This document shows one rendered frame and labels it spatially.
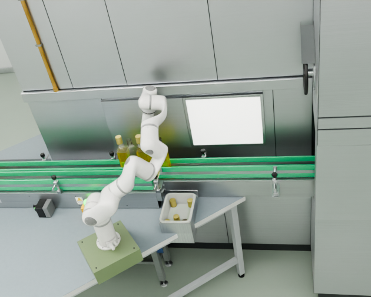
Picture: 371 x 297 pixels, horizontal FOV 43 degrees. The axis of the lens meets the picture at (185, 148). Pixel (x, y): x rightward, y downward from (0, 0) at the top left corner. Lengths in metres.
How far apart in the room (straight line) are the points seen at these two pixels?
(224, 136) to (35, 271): 1.25
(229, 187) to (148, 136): 0.68
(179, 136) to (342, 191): 0.94
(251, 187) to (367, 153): 0.69
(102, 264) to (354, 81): 1.45
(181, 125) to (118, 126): 0.38
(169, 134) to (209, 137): 0.23
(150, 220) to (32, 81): 1.03
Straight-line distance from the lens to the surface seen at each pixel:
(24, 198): 2.99
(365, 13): 1.92
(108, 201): 2.16
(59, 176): 2.89
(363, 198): 2.47
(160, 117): 2.25
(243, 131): 2.61
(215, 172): 2.60
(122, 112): 2.66
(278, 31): 2.33
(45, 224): 2.88
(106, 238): 2.42
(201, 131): 2.63
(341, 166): 2.31
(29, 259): 2.74
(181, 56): 2.43
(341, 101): 2.09
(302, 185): 2.61
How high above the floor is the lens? 2.62
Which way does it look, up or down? 37 degrees down
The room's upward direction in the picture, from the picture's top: 11 degrees counter-clockwise
